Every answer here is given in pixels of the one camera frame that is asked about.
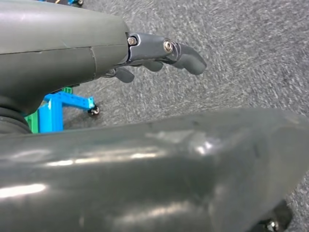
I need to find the blue metal rack frame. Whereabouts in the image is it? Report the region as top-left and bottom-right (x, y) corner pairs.
(38, 91), (100, 133)

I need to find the green plastic crate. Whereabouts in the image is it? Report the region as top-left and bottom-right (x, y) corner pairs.
(24, 86), (73, 133)

